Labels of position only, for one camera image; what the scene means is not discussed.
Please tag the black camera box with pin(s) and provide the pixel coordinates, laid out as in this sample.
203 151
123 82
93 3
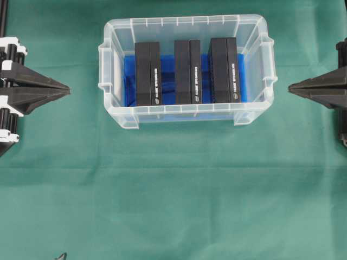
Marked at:
148 74
188 72
224 70

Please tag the clear plastic storage case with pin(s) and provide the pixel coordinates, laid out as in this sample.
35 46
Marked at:
252 39

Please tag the small black object bottom edge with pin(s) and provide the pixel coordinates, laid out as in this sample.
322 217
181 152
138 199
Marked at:
61 254

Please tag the black frame rail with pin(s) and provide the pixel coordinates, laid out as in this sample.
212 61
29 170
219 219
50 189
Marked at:
3 19

